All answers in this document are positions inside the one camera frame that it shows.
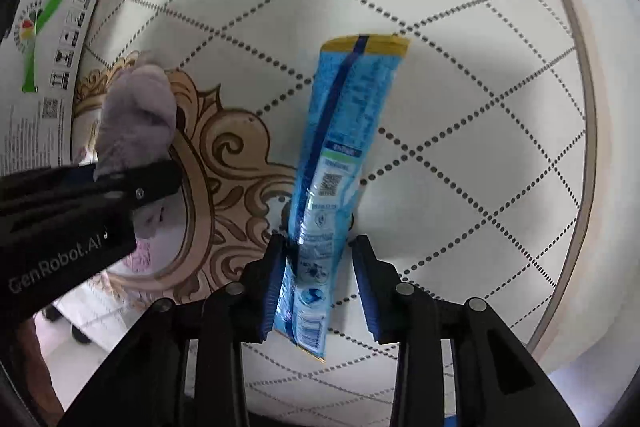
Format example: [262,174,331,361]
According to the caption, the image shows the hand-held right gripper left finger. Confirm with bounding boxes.
[57,234,290,427]

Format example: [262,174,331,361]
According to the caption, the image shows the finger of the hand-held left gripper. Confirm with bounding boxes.
[0,163,99,204]
[0,159,184,232]

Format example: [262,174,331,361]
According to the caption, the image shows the cardboard box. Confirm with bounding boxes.
[0,0,124,178]

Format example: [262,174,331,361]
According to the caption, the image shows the purple plush toy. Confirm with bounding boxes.
[94,51,179,275]

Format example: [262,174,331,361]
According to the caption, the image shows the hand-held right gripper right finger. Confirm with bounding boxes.
[350,234,581,427]

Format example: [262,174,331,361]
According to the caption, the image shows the long blue snack packet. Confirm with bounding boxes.
[271,34,412,364]

